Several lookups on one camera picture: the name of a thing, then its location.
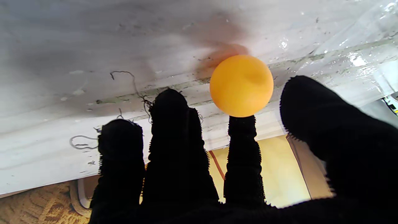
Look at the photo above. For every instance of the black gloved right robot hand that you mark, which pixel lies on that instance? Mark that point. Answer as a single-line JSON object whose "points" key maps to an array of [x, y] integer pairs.
{"points": [[351, 161]]}

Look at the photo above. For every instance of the orange ping pong ball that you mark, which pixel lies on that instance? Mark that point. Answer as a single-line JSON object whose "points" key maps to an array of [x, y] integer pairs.
{"points": [[241, 87]]}

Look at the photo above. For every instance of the printed living room backdrop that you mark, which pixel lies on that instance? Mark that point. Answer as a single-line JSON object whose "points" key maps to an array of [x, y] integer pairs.
{"points": [[279, 174]]}

